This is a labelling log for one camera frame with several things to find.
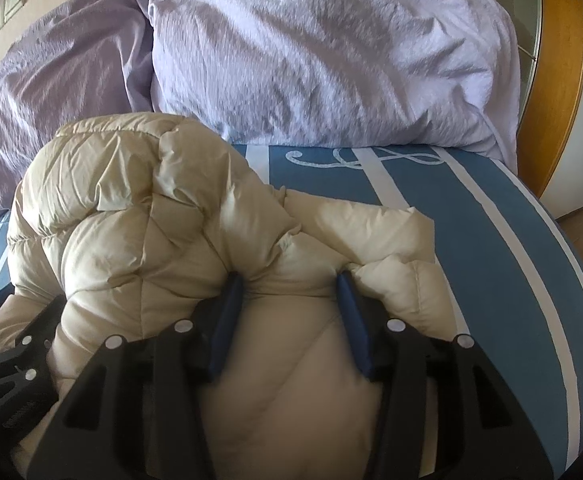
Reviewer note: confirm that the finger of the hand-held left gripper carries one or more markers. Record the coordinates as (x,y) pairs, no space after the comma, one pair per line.
(21,360)

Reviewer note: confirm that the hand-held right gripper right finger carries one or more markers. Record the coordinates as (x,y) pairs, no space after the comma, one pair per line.
(351,320)

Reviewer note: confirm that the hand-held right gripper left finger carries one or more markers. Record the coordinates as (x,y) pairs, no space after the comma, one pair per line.
(226,320)

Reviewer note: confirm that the beige puffer jacket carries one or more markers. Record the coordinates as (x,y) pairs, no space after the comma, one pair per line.
(146,220)

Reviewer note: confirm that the blue striped bed sheet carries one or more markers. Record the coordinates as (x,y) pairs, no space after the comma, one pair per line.
(471,240)

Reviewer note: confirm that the mauve pillow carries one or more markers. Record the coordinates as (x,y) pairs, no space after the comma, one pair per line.
(61,90)

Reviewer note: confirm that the pale lilac pillow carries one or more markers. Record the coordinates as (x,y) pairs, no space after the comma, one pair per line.
(321,50)

